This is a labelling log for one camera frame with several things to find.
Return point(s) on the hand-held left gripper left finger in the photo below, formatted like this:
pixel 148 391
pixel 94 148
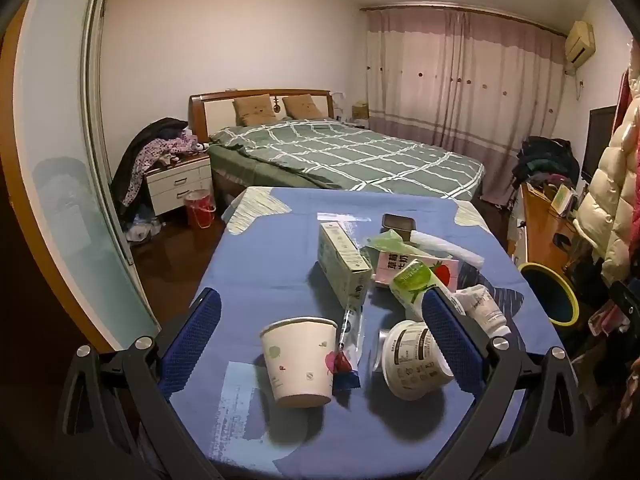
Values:
pixel 195 340

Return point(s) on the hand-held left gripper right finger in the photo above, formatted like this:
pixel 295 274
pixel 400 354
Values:
pixel 450 345

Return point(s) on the white yogurt tub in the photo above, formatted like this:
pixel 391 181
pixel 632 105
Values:
pixel 410 360

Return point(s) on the small white tube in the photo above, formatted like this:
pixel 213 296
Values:
pixel 482 310

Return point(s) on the green white tube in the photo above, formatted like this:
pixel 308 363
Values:
pixel 412 285

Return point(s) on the pink strawberry milk carton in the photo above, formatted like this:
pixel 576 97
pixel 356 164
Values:
pixel 440 270

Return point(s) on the white plastic tube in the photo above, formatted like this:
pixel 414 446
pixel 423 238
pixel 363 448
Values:
pixel 445 247

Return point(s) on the clear blue snack wrapper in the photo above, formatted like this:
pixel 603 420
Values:
pixel 350 332

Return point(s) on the white paper cup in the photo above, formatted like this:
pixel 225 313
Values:
pixel 300 360

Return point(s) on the yellow rimmed teal bin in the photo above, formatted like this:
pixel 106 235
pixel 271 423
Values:
pixel 545 295

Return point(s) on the green plastic bag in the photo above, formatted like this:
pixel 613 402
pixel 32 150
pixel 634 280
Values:
pixel 387 242

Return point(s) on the green white carton box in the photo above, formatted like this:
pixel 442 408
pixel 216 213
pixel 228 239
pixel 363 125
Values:
pixel 340 260

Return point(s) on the red bucket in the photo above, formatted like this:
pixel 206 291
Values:
pixel 200 207

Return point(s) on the wooden desk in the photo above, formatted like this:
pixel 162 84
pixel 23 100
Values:
pixel 540 225

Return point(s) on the white nightstand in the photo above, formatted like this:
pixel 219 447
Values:
pixel 175 185

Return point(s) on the white paper slip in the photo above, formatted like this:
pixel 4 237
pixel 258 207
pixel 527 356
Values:
pixel 345 216

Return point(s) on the clothes pile on nightstand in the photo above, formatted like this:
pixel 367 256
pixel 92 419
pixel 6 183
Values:
pixel 150 150

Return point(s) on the dark clothes pile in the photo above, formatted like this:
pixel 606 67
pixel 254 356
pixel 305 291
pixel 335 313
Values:
pixel 545 160

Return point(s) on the green checked quilt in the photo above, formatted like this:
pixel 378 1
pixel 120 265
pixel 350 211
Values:
pixel 350 155

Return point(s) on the frosted sliding wardrobe door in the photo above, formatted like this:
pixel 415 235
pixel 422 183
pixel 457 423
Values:
pixel 60 160

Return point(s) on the wooden bed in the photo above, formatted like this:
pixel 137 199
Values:
pixel 215 112

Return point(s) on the cream down jacket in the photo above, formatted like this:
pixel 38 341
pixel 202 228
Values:
pixel 615 185

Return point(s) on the brown pillow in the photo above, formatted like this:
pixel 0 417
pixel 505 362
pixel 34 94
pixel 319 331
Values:
pixel 300 106
pixel 254 109

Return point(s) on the tissue box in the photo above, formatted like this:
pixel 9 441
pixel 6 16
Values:
pixel 360 111

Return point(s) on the black television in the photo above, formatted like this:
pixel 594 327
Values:
pixel 597 140

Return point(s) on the pink white curtain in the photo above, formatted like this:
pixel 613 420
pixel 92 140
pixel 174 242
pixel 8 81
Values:
pixel 450 85

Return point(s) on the red knitted garment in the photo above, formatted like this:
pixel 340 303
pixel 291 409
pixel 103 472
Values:
pixel 629 90

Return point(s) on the beige air conditioner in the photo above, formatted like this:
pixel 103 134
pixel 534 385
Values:
pixel 580 42

